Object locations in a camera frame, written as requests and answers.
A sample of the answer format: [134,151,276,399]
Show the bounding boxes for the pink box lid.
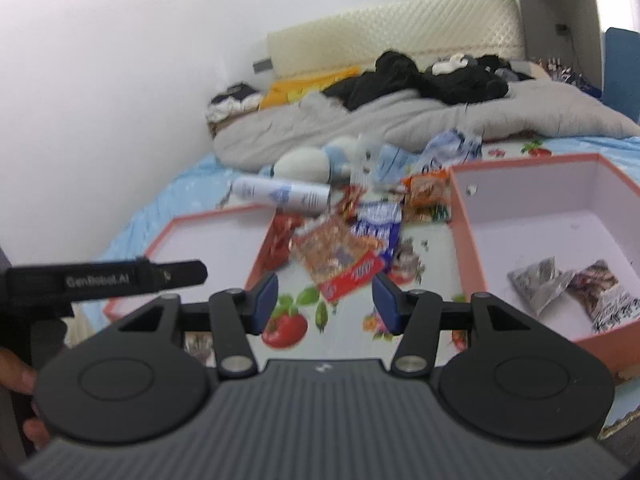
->
[102,205,280,322]

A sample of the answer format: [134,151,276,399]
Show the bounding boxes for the floral bed sheet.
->
[67,135,640,441]

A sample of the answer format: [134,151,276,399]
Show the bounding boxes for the light blue bed sheet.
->
[100,135,640,266]

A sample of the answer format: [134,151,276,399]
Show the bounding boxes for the blue padded chair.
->
[602,27,640,125]

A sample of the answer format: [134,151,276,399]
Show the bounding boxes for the clear plastic bag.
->
[350,132,418,193]

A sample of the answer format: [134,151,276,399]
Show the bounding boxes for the bedside bottles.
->
[532,57,603,98]

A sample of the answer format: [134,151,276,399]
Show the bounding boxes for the grey duvet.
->
[212,79,640,171]

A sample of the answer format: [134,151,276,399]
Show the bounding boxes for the white and grey soft toy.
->
[431,54,476,77]

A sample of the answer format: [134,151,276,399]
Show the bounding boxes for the brown and white snack packet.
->
[570,259,640,335]

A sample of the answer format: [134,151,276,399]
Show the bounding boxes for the pile of folded clothes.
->
[206,82,263,122]

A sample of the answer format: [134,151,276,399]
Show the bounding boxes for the silver snack packet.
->
[507,256,576,317]

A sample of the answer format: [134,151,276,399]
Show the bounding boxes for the white spray can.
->
[227,175,332,212]

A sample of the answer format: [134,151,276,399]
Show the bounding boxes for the pink cardboard box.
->
[447,152,640,383]

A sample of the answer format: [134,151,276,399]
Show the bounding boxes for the crumpled blue white plastic bag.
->
[415,129,483,176]

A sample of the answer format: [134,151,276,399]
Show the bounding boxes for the orange and green snack packet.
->
[402,170,452,222]

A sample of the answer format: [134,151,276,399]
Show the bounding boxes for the small red snack packet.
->
[334,185,367,221]

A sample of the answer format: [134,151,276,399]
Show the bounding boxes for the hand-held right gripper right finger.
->
[372,272,536,377]

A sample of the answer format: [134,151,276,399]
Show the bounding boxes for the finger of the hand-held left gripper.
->
[148,259,209,292]

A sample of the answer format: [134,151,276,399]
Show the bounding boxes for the black jacket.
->
[322,50,511,111]

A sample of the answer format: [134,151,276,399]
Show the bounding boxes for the blue and white snack packet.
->
[351,201,402,253]

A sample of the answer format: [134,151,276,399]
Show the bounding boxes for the clear orange snack packet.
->
[294,214,383,283]

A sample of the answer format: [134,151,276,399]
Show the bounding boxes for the white and blue plush toy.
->
[257,135,371,183]

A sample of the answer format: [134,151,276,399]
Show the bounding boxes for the person's left hand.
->
[0,349,51,450]

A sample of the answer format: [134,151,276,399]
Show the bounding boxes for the yellow cloth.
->
[259,66,361,111]

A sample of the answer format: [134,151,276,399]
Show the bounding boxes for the cream quilted headboard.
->
[266,0,526,83]

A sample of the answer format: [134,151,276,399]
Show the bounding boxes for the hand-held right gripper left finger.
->
[107,271,279,380]

